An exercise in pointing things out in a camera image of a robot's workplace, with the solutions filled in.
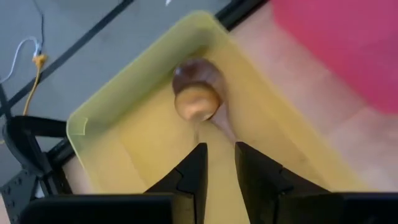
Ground gold metal spoon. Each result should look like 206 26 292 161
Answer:
173 82 223 147

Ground white cable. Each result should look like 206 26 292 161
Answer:
0 36 41 83

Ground dark wooden spoon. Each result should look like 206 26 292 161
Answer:
172 58 237 144

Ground thin black cable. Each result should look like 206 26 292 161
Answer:
32 0 46 54

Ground yellow plastic bin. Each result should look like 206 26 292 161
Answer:
66 10 371 224

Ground yellow cable with plug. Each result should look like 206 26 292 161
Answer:
23 53 48 116

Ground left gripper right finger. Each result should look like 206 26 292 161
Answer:
235 141 330 224

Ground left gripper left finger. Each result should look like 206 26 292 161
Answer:
144 142 208 224

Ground pink plastic bin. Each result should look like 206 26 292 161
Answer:
270 0 398 115

